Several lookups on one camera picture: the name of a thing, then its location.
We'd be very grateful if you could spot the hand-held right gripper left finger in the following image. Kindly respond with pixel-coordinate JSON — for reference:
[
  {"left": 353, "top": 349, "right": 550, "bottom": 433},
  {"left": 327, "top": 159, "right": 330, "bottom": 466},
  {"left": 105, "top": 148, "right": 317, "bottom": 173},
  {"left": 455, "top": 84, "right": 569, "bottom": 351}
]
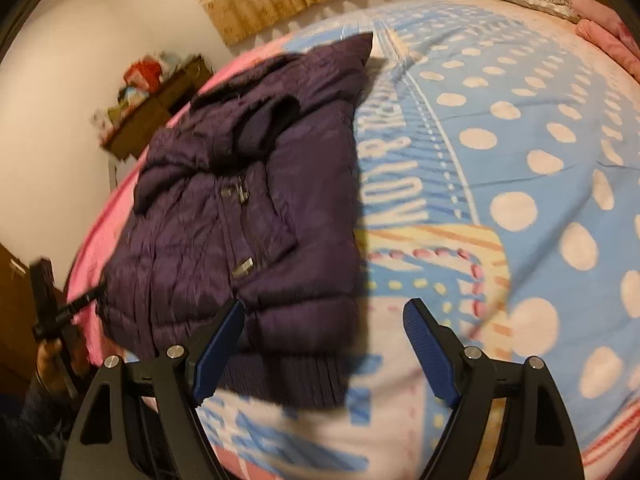
[{"left": 60, "top": 299, "right": 246, "bottom": 480}]

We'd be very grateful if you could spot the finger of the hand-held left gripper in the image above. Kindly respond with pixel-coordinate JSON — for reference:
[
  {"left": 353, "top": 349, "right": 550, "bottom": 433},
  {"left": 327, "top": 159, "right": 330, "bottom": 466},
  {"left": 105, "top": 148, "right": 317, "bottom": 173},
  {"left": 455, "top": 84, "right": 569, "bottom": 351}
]
[{"left": 62, "top": 284, "right": 108, "bottom": 314}]

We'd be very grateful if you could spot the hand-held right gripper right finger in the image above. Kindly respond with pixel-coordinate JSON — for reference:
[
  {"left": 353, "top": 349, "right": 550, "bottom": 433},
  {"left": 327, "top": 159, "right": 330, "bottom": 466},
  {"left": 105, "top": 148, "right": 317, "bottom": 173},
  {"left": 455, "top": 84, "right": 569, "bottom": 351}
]
[{"left": 402, "top": 298, "right": 586, "bottom": 480}]

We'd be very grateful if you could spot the purple quilted hooded jacket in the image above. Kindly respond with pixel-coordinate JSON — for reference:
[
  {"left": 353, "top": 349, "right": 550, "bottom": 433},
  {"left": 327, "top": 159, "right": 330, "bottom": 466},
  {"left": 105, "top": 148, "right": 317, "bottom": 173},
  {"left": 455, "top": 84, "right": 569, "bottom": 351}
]
[{"left": 95, "top": 32, "right": 376, "bottom": 411}]

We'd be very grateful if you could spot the person's left hand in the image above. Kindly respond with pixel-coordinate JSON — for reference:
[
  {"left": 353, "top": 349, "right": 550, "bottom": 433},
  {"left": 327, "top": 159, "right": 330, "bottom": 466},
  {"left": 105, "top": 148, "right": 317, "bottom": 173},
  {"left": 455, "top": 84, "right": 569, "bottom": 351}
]
[{"left": 36, "top": 337, "right": 76, "bottom": 397}]

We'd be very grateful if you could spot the brown wooden cabinet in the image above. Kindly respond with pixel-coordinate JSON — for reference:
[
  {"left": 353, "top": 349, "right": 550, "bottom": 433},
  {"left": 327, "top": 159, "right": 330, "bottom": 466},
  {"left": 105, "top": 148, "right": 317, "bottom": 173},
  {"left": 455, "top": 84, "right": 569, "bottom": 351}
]
[{"left": 0, "top": 242, "right": 67, "bottom": 392}]

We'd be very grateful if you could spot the blue dotted bed sheet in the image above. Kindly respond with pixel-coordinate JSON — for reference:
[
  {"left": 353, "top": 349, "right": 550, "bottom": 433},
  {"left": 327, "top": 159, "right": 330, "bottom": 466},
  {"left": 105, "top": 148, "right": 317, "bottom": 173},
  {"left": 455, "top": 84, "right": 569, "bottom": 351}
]
[{"left": 192, "top": 0, "right": 640, "bottom": 480}]

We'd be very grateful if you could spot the brown wooden desk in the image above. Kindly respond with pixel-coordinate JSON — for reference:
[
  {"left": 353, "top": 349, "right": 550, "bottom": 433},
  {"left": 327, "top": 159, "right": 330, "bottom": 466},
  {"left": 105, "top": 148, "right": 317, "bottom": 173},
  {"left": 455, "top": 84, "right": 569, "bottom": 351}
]
[{"left": 100, "top": 54, "right": 216, "bottom": 161}]

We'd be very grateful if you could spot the red gift bag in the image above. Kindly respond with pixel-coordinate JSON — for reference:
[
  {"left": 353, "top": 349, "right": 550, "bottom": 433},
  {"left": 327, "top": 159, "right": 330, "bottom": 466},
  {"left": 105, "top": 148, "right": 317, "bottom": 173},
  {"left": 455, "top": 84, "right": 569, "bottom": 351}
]
[{"left": 122, "top": 60, "right": 163, "bottom": 86}]

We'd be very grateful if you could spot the pink folded quilt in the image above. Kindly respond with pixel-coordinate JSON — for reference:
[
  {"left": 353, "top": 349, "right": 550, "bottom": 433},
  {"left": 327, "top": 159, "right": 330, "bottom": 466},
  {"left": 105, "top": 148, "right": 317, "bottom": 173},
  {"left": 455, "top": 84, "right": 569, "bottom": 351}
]
[{"left": 570, "top": 0, "right": 640, "bottom": 86}]

